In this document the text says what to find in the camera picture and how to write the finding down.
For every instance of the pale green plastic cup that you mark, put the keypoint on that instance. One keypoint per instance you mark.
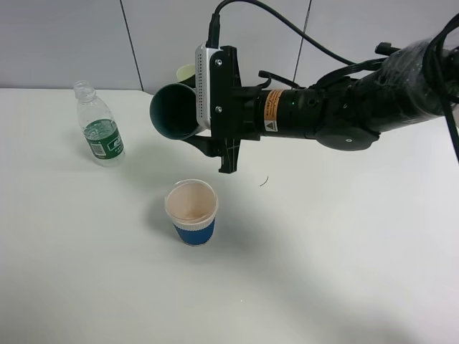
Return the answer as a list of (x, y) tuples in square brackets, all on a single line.
[(185, 72)]

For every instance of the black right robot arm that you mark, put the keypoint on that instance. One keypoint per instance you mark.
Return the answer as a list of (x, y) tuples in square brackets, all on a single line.
[(410, 86)]

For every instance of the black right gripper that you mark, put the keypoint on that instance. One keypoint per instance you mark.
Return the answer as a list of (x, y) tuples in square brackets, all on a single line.
[(233, 111)]

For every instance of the blue sleeved glass cup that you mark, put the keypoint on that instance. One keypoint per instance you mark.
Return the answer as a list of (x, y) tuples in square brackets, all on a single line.
[(192, 207)]

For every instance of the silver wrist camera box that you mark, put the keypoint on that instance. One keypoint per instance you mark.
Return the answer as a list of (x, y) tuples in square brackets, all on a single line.
[(203, 55)]

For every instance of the teal plastic cup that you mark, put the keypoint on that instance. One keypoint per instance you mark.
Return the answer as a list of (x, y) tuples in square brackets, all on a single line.
[(173, 112)]

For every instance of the clear plastic water bottle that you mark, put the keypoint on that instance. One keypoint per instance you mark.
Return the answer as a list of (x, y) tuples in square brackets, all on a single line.
[(98, 126)]

